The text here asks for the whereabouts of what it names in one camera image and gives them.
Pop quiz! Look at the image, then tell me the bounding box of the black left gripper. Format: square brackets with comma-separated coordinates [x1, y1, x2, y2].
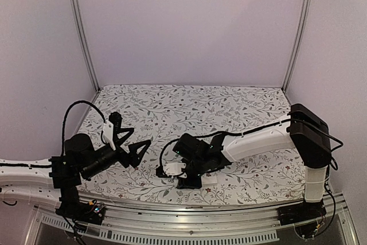
[82, 128, 151, 180]

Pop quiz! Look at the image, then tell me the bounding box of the white air conditioner remote control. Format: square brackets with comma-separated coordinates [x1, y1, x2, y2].
[201, 176, 217, 186]

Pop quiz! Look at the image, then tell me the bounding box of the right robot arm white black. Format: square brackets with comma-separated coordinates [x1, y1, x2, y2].
[173, 104, 333, 220]

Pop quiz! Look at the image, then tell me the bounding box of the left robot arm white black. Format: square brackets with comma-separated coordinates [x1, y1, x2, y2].
[1, 128, 151, 219]

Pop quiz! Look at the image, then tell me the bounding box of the floral patterned table mat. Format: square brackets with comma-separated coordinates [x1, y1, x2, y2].
[78, 85, 306, 206]

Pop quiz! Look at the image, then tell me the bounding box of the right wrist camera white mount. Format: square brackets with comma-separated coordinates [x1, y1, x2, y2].
[156, 162, 187, 178]

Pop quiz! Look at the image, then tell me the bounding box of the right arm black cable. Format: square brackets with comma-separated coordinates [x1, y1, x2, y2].
[158, 138, 184, 168]

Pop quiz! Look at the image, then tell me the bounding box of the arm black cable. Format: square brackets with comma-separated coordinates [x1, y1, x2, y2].
[59, 100, 107, 154]
[158, 138, 184, 168]

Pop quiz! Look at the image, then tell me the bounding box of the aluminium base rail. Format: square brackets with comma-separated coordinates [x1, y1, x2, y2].
[25, 193, 361, 244]

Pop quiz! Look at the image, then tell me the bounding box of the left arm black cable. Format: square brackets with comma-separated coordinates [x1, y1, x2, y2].
[59, 100, 107, 154]

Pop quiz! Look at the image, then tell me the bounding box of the left aluminium corner post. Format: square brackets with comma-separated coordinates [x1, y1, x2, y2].
[70, 0, 100, 92]

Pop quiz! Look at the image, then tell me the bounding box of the aluminium corner post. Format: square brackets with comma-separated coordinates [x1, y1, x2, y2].
[282, 0, 311, 94]
[70, 0, 100, 92]

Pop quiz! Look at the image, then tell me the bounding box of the right aluminium corner post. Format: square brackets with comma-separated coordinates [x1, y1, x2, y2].
[282, 0, 311, 94]

